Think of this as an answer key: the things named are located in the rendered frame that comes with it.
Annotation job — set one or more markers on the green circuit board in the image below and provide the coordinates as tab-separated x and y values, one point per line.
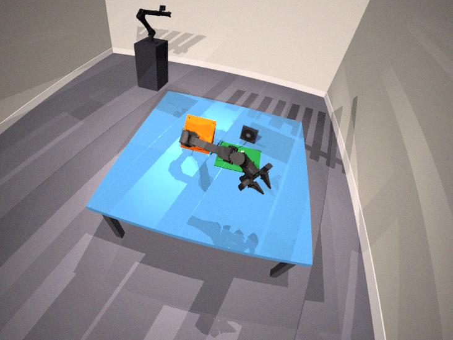
253	154

